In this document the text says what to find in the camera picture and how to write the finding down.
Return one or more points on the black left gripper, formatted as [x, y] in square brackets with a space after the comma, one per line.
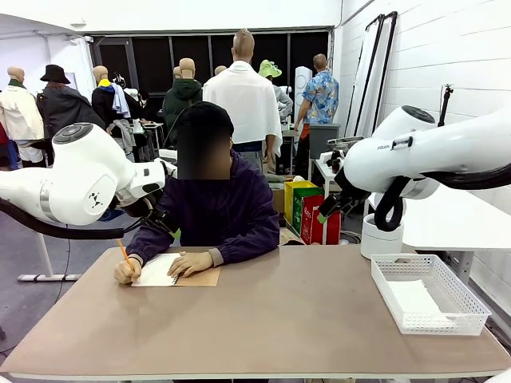
[165, 221]

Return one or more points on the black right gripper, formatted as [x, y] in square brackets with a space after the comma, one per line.
[337, 203]

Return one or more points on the spiral notebook brown cover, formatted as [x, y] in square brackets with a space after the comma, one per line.
[157, 271]

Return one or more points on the orange pencil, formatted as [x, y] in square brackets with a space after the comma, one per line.
[124, 255]

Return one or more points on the white paper sheet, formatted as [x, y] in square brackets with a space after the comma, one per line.
[413, 299]

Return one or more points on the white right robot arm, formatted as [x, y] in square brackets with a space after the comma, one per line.
[439, 151]

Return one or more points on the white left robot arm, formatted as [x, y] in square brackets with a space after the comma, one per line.
[80, 179]

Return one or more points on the person's left forearm purple sleeve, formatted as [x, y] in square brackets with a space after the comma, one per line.
[247, 247]

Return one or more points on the person's right forearm purple sleeve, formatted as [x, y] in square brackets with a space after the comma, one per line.
[149, 243]

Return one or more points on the person's left hand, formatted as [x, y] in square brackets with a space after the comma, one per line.
[191, 263]

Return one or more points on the person's right hand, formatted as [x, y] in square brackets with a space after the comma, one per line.
[127, 273]

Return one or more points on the red shopping bag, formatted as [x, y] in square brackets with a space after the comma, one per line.
[311, 227]

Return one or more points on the green shopping bag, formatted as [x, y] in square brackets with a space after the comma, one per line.
[307, 192]

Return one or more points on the yellow shopping bag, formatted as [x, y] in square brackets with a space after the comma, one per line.
[295, 187]

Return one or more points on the cardboard box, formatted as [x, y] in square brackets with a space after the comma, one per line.
[278, 199]

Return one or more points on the person in purple jacket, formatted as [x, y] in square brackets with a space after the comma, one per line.
[223, 207]

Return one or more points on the grey green cloth pile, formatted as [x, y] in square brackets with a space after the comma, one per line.
[279, 181]

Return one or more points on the white cylindrical bin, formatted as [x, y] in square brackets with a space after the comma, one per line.
[379, 243]

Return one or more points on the grey bin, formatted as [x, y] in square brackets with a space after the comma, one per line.
[323, 139]

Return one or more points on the grey tool on jar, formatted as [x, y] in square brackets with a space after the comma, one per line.
[347, 139]

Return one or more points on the small white background table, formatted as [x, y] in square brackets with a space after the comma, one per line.
[153, 127]

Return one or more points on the black cap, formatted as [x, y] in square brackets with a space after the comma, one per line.
[207, 115]

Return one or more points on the background person in black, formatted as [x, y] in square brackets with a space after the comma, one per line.
[148, 105]

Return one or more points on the white work table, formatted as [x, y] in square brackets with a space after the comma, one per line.
[459, 223]

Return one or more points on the white table leg stand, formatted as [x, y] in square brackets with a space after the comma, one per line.
[44, 277]

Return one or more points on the mannequin in green hoodie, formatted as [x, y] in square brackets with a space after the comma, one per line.
[179, 95]

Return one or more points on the mannequin with white cloth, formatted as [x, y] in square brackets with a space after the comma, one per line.
[247, 99]

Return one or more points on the tall white air purifier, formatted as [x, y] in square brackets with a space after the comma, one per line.
[301, 80]

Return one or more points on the mannequin black jacket yellow collar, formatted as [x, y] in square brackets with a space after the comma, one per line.
[104, 99]

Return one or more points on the mannequin with green hat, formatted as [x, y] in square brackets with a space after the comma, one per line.
[269, 69]

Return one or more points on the bare mannequin head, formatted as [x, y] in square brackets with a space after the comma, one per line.
[220, 70]
[177, 72]

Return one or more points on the black tripod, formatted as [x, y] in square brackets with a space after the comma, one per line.
[445, 107]

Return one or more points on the black framed white panel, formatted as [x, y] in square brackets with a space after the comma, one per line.
[369, 60]
[386, 48]

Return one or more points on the white perforated plastic basket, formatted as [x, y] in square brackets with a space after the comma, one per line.
[467, 303]

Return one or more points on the mannequin with black hat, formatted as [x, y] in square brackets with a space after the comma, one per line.
[64, 103]

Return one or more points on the mannequin in cream coat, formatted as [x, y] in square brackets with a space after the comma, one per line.
[18, 111]

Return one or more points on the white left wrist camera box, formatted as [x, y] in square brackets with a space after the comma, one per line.
[171, 167]

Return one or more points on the dark window wall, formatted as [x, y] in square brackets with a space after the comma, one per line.
[151, 60]

